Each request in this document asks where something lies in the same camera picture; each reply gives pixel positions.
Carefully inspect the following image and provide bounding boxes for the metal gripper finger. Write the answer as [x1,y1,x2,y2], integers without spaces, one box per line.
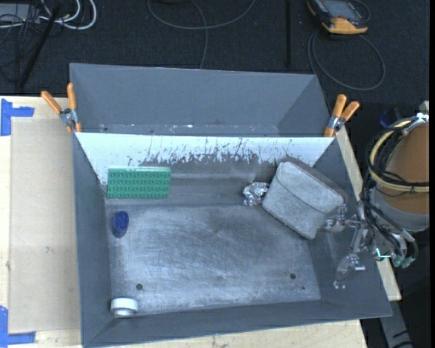
[333,253,367,290]
[322,207,362,233]

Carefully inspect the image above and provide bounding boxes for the crumpled silver foil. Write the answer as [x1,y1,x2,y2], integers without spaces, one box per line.
[241,181,270,207]

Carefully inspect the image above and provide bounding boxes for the grey metal bin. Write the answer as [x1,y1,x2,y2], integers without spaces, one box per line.
[69,62,393,347]

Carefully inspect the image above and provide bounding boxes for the dark green flat block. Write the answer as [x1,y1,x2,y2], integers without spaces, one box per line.
[107,167,173,200]

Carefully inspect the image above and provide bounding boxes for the blue plastic cap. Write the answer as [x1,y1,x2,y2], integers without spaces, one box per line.
[112,210,130,239]

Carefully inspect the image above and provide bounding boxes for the white tape roll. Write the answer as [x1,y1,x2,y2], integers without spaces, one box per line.
[109,297,139,318]

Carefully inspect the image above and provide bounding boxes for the brown cardboard board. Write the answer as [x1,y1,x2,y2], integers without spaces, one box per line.
[7,117,81,335]

